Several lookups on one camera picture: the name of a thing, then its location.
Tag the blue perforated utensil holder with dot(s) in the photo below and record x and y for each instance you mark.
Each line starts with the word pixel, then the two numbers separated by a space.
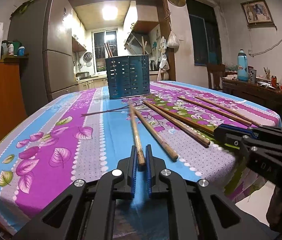
pixel 128 76

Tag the orange wooden cabinet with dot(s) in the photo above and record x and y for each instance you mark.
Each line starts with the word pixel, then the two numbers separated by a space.
pixel 12 109

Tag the floral striped tablecloth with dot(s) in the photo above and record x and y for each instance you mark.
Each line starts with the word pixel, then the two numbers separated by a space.
pixel 83 135

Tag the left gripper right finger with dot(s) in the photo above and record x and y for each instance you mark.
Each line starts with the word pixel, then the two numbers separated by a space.
pixel 198 210

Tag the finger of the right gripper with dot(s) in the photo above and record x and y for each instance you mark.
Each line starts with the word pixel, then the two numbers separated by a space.
pixel 263 136
pixel 263 158

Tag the grey refrigerator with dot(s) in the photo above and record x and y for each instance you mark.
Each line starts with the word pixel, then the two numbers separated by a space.
pixel 43 27

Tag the framed elephant picture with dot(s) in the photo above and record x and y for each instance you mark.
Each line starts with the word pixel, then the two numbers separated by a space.
pixel 257 14

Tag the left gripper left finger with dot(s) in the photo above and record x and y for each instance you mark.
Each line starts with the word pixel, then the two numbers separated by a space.
pixel 85 210

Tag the hanging white plastic bag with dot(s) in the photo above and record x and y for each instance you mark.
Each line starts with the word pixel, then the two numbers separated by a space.
pixel 173 41

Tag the wooden chair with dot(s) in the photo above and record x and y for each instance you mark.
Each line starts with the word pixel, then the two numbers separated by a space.
pixel 215 73

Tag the dark window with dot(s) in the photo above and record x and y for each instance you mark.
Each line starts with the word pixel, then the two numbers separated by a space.
pixel 205 33

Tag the blue thermos bottle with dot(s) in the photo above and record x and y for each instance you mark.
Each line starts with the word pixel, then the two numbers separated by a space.
pixel 242 66

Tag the steel range hood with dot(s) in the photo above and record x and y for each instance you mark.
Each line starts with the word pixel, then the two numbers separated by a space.
pixel 134 43

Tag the dark wooden side table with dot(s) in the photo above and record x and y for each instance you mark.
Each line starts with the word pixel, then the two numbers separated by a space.
pixel 266 97

